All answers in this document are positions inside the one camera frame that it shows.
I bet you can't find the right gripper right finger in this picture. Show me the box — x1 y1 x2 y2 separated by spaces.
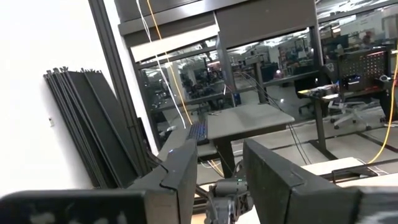
243 138 362 224

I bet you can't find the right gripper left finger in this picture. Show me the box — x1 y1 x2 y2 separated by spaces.
126 138 199 224

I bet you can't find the stack of black panels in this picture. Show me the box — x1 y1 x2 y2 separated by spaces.
43 66 150 190

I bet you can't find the black keyboard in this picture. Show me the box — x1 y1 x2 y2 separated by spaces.
185 118 210 146

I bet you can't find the grey desk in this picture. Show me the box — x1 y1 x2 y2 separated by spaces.
157 103 295 179

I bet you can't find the white office chair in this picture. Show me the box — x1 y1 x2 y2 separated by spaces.
327 98 373 131

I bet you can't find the black pegboard workstation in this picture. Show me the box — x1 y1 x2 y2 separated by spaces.
297 46 398 160

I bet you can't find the yellow cable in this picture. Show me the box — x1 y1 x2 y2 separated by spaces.
146 0 193 126
368 45 398 165

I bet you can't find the white cable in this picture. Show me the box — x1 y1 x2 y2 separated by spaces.
135 0 188 129

